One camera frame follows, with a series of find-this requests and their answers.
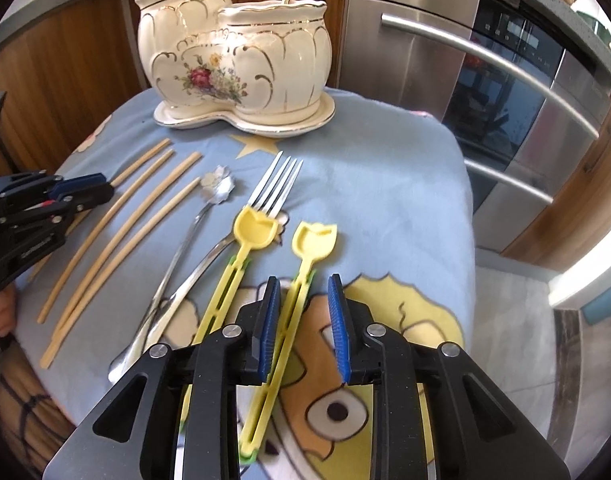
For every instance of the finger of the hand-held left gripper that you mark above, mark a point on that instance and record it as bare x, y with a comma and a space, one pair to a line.
92, 197
82, 183

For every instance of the teal stool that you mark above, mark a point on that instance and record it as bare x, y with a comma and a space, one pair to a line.
603, 306

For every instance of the stainless steel oven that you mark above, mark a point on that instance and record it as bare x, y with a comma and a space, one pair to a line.
485, 110

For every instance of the brown patterned cloth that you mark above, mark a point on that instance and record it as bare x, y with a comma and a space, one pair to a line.
20, 400

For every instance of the floral ceramic utensil holder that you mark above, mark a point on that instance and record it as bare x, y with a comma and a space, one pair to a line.
185, 50

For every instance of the yellow tulip plastic spoon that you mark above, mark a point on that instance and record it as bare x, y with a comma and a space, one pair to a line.
315, 241
255, 227

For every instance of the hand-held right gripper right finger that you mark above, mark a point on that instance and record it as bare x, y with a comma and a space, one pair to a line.
340, 332

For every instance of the white ceramic saucer tray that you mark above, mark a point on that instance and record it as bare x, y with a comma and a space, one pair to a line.
285, 128

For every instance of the wooden kitchen cabinet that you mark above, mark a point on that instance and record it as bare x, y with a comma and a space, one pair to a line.
60, 90

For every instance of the green pot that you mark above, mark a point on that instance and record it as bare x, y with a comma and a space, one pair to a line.
593, 25

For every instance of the person's left hand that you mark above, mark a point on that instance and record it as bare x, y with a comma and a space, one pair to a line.
0, 316

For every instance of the flower-shaped metal spoon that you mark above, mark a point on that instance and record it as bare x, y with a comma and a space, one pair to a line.
216, 186

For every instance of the silver metal fork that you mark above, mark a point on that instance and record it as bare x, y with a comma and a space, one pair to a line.
278, 180

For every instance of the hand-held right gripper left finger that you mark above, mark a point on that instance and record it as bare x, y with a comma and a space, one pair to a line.
265, 332

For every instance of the wooden cabinet side panel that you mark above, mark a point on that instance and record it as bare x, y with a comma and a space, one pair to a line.
575, 200

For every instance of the wooden chopstick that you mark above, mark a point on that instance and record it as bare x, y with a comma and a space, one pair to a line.
120, 210
135, 255
145, 159
150, 205

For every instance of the blue cartoon printed blanket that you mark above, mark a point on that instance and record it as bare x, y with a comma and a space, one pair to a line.
385, 185

